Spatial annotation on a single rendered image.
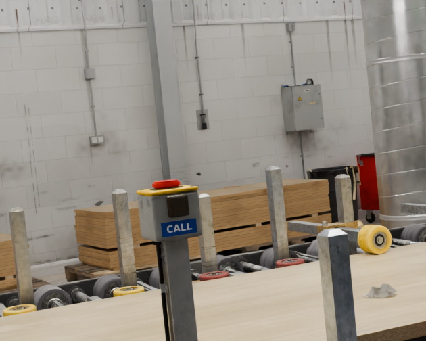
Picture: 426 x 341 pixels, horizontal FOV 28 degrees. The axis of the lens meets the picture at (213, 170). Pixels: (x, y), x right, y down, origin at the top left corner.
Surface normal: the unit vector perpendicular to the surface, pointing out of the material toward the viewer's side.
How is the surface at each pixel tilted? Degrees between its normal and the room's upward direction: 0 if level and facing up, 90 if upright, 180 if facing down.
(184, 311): 90
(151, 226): 90
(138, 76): 90
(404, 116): 90
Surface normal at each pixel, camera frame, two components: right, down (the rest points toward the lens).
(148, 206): -0.92, 0.11
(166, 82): 0.48, 0.00
